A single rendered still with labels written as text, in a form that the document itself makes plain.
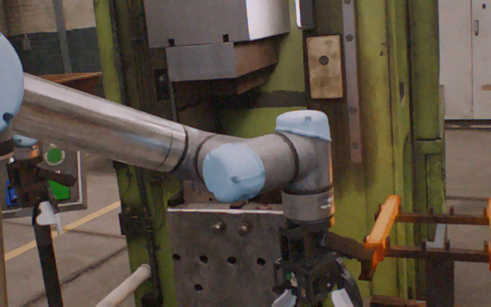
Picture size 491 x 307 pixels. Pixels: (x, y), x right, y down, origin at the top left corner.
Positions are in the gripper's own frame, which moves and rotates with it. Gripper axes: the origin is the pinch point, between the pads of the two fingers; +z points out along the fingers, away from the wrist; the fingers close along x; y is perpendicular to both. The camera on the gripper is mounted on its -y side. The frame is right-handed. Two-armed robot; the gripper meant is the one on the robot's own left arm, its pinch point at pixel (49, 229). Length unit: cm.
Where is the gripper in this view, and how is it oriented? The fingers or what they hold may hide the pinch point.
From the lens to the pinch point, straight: 165.4
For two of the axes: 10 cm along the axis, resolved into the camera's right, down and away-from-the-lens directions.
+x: 7.2, 0.8, -6.9
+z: 0.9, 9.7, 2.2
